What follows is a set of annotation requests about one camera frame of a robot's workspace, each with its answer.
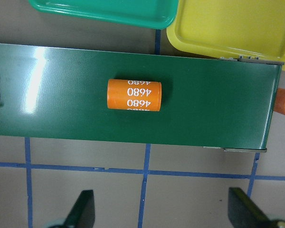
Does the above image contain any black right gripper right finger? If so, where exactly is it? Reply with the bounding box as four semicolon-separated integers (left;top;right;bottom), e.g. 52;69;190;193
228;187;276;228

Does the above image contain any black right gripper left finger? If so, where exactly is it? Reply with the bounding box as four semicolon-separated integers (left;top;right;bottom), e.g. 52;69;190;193
62;190;95;228

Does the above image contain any orange 4680 cylinder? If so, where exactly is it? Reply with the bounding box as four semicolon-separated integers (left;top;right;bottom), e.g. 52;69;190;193
107;79;162;112

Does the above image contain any green conveyor belt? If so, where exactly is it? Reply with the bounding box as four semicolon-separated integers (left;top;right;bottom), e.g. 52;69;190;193
0;44;282;151

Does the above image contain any yellow plastic tray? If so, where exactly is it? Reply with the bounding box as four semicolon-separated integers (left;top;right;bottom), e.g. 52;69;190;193
166;0;285;71

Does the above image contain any green plastic tray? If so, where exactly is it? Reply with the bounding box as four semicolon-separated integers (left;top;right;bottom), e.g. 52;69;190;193
29;0;179;29

